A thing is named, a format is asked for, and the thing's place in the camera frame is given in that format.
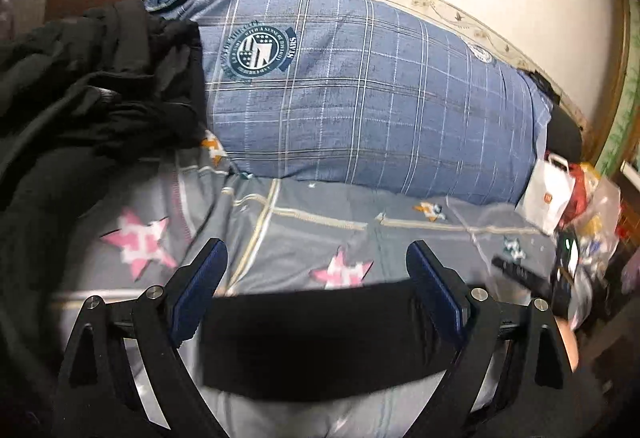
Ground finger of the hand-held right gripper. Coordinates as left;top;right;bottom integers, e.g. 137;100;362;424
491;255;551;291

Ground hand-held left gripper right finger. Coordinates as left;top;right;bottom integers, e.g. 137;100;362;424
406;239;576;438

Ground pile of black clothes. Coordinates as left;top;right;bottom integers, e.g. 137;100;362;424
0;0;207;214

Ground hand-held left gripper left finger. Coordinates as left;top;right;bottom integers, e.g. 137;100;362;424
47;237;231;438

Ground black cushion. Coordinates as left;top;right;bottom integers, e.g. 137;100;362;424
547;108;585;156

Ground white paper bag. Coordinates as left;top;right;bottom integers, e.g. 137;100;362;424
515;152;576;236

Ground black pants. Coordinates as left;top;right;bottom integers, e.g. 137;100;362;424
200;279;473;391

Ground clear plastic bag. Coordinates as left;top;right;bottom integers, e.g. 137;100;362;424
565;168;626;319

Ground grey star-printed bed sheet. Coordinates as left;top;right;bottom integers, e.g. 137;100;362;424
50;128;576;438

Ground red plastic bag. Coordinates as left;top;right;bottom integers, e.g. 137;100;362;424
560;163;601;229

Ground wooden door frame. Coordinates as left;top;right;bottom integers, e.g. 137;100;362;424
585;0;636;159

